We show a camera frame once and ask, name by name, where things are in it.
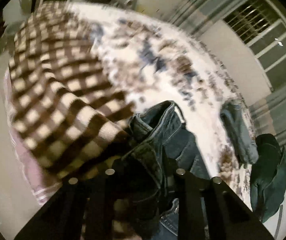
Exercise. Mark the grey striped curtain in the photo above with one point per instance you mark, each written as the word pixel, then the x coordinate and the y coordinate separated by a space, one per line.
pixel 197 16

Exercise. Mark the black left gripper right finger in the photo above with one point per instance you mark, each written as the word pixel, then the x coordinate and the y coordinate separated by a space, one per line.
pixel 213 203

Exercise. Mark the grey right curtain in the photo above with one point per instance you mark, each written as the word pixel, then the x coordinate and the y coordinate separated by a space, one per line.
pixel 269 115

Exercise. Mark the dark green pillow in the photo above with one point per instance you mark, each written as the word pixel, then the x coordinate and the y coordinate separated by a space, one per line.
pixel 268 177

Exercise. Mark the barred window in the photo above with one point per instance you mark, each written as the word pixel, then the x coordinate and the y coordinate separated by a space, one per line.
pixel 261 25

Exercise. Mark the light blue folded jeans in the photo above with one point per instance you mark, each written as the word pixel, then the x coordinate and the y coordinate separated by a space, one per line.
pixel 244 145

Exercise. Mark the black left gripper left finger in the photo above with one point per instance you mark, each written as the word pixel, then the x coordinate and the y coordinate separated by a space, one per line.
pixel 80 209

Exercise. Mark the dark blue denim pants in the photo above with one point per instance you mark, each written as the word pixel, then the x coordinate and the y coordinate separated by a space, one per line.
pixel 147 210

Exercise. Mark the brown checkered blanket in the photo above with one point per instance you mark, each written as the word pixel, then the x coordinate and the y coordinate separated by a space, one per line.
pixel 66 112

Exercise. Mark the white floral bed sheet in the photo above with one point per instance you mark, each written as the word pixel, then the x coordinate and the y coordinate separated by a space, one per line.
pixel 153 61

